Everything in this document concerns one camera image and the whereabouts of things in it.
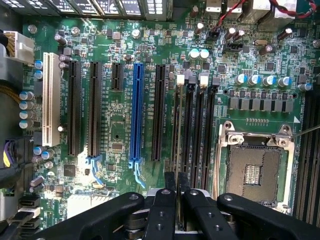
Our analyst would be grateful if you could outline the black RAM slot grey latch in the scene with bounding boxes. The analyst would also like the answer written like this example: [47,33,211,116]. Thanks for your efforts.
[182,74,198,190]
[201,76,221,192]

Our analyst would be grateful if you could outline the long black expansion slot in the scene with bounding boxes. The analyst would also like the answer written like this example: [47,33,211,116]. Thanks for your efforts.
[66,59,82,157]
[151,63,168,162]
[87,61,103,159]

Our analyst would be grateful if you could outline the blue expansion slot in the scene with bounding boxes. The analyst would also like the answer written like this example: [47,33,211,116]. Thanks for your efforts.
[128,62,146,189]

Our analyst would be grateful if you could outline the short black expansion slot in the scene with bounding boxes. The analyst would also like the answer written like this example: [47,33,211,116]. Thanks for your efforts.
[110,62,124,92]

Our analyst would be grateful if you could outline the white PCI expansion slot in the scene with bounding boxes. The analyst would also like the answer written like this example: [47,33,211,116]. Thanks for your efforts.
[41,51,62,148]

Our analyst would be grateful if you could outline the silver CPU socket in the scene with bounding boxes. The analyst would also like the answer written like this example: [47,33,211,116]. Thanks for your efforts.
[215,120,296,216]

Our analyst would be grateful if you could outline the silver finned heatsink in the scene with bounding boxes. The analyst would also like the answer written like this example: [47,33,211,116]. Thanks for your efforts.
[66,191,115,219]

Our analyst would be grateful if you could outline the green motherboard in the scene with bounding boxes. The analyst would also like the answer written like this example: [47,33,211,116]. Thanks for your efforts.
[22,16,320,226]

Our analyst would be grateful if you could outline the grey choke row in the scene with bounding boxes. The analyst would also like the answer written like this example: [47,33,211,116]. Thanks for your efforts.
[228,96,295,113]

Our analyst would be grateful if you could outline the thin metal locking lever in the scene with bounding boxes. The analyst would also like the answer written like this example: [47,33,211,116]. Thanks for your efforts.
[289,124,320,139]

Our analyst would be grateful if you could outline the black SATA connector stack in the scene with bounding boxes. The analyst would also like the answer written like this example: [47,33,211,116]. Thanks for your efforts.
[17,195,41,231]

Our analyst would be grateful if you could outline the metal rear port block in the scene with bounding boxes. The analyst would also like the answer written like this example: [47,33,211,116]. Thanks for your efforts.
[204,0,299,32]

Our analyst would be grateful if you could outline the white power connector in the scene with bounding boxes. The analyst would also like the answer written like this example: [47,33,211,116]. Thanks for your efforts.
[1,30,36,67]

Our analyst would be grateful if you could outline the black flat cable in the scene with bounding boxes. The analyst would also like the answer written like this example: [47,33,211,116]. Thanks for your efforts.
[0,209,35,240]

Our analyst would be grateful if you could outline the purple black wire plug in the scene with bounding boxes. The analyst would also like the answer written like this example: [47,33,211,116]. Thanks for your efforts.
[2,137,26,169]

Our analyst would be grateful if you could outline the yellow braided wire bundle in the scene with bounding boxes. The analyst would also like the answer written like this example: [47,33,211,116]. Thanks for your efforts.
[0,83,23,104]

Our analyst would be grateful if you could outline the red black twisted wire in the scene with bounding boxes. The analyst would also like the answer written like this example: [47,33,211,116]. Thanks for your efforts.
[214,0,243,29]
[268,0,318,15]

